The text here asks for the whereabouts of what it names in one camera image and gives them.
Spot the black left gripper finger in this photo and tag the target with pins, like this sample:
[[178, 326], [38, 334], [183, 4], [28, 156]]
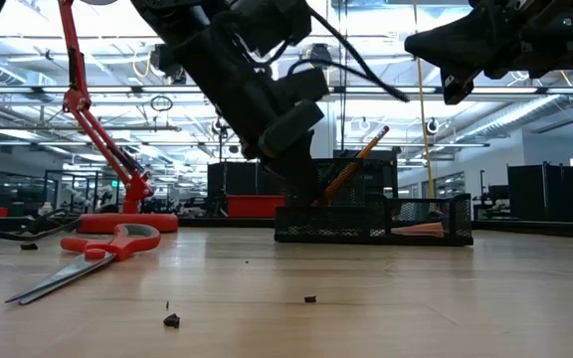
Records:
[[309, 164], [289, 174]]

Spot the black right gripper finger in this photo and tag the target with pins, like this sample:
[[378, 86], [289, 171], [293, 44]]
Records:
[[455, 40]]

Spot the orange pencil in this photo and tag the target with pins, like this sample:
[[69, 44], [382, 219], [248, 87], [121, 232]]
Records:
[[351, 166]]

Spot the yellow-green eraser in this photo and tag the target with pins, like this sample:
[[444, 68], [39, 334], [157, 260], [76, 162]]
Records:
[[300, 232]]

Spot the black mesh desk organizer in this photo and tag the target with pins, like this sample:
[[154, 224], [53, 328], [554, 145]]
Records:
[[346, 226]]

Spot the pink sticky note pad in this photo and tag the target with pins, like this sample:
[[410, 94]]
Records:
[[418, 230]]

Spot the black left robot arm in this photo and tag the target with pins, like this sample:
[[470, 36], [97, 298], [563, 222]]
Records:
[[177, 20]]

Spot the red box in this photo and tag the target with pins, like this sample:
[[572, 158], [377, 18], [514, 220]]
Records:
[[254, 206]]

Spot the black cabinet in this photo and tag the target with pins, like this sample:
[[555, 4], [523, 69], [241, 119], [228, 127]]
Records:
[[239, 179], [527, 194]]

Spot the black box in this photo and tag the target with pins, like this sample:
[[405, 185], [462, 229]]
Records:
[[386, 171]]

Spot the small black debris bit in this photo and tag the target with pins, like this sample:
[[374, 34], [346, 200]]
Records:
[[310, 299], [29, 246]]

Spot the black equipment rack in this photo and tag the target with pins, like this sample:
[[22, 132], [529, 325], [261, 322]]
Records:
[[490, 199]]

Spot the red desk lamp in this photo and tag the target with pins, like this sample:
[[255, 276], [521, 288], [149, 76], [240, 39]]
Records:
[[127, 224]]

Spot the black debris chunk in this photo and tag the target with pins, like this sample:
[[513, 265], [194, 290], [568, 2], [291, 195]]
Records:
[[172, 321]]

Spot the silver ventilation duct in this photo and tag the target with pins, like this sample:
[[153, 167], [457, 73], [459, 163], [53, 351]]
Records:
[[515, 119]]

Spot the black aluminium table frame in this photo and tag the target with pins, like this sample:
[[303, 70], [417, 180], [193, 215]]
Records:
[[540, 230]]

